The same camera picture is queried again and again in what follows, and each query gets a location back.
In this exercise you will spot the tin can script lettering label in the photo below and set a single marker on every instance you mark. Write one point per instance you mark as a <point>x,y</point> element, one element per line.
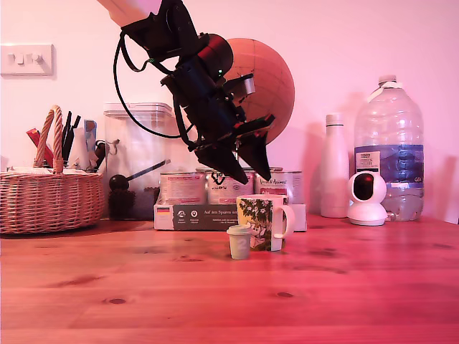
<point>279,184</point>

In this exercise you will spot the small white round camera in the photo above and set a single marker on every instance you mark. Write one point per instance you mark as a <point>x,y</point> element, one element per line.
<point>376,190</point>

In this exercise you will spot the tin can black triangle mark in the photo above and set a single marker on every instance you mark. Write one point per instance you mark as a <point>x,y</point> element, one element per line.
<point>226,193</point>

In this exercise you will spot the black coffee scoop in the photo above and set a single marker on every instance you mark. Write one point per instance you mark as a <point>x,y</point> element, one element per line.
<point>119,182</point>

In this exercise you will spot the white papers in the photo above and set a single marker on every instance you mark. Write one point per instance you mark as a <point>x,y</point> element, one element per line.
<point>28,171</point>

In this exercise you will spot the white metal bottle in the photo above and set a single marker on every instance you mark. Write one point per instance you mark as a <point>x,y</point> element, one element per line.
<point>334,179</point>

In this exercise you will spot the clear plastic storage container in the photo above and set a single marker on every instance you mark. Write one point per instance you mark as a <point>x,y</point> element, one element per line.
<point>143,161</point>

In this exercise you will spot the tin can pink label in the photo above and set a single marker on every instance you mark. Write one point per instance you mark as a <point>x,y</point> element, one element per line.
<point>183,190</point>

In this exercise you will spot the floral print mug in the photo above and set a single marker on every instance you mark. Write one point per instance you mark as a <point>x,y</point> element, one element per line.
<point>258,215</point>

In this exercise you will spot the white wall light switch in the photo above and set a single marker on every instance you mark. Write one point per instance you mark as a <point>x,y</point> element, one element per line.
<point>27,68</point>

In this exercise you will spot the blue and white tool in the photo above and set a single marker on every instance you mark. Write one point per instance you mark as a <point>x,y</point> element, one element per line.
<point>91,127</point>

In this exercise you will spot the dark cardboard can tray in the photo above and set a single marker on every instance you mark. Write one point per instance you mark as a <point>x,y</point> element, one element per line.
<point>193,216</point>

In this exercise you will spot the cork globe on metal stand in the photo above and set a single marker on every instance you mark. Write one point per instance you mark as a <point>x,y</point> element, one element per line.
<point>272,71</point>

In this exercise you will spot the pale coffee capsule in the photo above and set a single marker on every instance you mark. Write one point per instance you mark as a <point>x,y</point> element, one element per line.
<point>239,245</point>

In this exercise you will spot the large clear water bottle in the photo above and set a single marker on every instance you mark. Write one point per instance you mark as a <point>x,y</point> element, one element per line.
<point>389,125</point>

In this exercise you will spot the red packet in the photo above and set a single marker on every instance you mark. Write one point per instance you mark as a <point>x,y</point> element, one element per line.
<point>34,138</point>

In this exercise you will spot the black pen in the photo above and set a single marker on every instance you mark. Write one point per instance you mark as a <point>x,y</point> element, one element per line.
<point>67,132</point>
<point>76,123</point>

